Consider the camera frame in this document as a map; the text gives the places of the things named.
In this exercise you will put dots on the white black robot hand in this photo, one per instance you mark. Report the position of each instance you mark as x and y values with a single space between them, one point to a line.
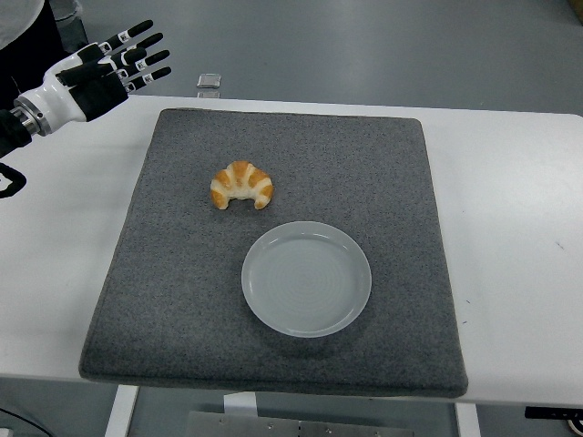
59 98

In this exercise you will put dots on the golden croissant bread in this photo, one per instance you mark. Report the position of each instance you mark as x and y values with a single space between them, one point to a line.
241 182

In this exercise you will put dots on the pale grey round plate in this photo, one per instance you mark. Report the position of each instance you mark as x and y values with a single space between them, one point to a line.
306 280

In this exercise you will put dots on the grey metal plate with screws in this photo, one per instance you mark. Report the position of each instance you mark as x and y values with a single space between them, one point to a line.
273 425

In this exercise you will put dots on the person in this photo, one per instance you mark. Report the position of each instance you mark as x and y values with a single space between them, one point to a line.
23 50

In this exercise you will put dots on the dark waste bin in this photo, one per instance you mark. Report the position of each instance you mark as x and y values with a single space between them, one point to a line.
73 25

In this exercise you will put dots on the silver floor socket cover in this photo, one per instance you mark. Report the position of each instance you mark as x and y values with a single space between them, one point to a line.
208 94
209 81

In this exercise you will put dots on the grey felt mat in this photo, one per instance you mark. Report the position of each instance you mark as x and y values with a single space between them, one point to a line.
191 273

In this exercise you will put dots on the white table leg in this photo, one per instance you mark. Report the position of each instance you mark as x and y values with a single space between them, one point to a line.
467 421
120 412

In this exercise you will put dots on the white label under table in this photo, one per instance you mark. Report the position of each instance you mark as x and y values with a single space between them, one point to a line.
240 404

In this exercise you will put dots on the black bar under table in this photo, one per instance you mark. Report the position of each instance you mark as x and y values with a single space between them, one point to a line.
553 412

